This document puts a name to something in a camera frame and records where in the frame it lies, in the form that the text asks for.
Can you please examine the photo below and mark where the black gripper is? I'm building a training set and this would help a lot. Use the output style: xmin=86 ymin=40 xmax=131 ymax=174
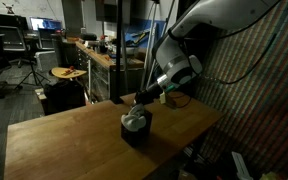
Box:
xmin=133 ymin=80 xmax=165 ymax=108

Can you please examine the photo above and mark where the white towel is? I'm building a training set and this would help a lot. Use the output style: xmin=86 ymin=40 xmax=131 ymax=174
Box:
xmin=120 ymin=103 xmax=148 ymax=132

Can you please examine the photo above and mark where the black mesh basket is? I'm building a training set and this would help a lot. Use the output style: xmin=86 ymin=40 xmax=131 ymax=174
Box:
xmin=120 ymin=110 xmax=154 ymax=148

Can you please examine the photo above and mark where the black vertical pole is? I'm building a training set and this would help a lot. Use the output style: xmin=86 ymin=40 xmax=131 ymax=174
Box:
xmin=109 ymin=0 xmax=125 ymax=105

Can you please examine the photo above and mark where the wooden workbench with drawers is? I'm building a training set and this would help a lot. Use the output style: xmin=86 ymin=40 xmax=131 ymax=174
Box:
xmin=74 ymin=39 xmax=145 ymax=101

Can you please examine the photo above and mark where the yellow black tool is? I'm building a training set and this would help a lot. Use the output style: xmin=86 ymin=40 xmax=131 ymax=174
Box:
xmin=130 ymin=29 xmax=151 ymax=45

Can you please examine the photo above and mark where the blue panel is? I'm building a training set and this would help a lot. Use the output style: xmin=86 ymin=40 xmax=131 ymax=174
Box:
xmin=123 ymin=19 xmax=168 ymax=48

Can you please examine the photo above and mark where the silver metal tripod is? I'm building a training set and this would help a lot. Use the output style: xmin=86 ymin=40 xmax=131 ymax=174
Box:
xmin=140 ymin=0 xmax=177 ymax=91

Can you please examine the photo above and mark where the black cup with red item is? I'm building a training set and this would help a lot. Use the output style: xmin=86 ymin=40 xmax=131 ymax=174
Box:
xmin=98 ymin=34 xmax=109 ymax=54

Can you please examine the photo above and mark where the small red item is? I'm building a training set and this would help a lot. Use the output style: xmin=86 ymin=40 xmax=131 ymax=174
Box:
xmin=62 ymin=65 xmax=77 ymax=76

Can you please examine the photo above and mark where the black case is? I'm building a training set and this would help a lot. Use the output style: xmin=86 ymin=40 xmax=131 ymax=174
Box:
xmin=81 ymin=32 xmax=98 ymax=42

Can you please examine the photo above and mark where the round wooden stool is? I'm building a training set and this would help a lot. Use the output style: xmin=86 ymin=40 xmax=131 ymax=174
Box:
xmin=50 ymin=65 xmax=88 ymax=81

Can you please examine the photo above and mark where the black storage box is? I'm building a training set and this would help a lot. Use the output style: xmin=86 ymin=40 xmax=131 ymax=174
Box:
xmin=43 ymin=79 xmax=87 ymax=116

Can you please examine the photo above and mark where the multicolour striped curtain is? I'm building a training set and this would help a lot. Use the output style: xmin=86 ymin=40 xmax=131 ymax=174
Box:
xmin=183 ymin=3 xmax=288 ymax=180

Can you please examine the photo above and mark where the small cardboard box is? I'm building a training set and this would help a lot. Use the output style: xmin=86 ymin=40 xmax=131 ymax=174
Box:
xmin=34 ymin=87 xmax=48 ymax=101

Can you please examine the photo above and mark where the white computer case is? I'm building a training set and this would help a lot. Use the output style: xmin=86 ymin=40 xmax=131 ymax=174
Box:
xmin=35 ymin=50 xmax=59 ymax=73

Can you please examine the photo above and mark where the black tripod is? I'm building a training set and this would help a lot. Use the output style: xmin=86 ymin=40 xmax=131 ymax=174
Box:
xmin=13 ymin=31 xmax=52 ymax=91

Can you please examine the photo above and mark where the monitor with blue screen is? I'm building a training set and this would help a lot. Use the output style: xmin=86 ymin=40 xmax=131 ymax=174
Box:
xmin=29 ymin=16 xmax=63 ymax=32

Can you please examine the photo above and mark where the small yellow item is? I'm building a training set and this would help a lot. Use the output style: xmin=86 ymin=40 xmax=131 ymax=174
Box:
xmin=259 ymin=171 xmax=278 ymax=180

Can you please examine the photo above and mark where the grey mesh office chair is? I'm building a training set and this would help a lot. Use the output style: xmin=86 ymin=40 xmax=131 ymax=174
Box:
xmin=0 ymin=24 xmax=35 ymax=68

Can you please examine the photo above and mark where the black computer monitor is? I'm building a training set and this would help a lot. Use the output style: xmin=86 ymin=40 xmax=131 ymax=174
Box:
xmin=0 ymin=12 xmax=29 ymax=33

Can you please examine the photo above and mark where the small drone model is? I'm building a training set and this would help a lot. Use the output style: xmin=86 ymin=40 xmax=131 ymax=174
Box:
xmin=2 ymin=1 xmax=17 ymax=15

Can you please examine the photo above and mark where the black wall screen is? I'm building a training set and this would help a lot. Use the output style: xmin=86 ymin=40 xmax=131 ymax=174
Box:
xmin=95 ymin=0 xmax=132 ymax=24

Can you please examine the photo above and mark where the white plastic bracket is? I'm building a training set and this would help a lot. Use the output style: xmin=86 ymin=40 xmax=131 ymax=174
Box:
xmin=231 ymin=151 xmax=253 ymax=180

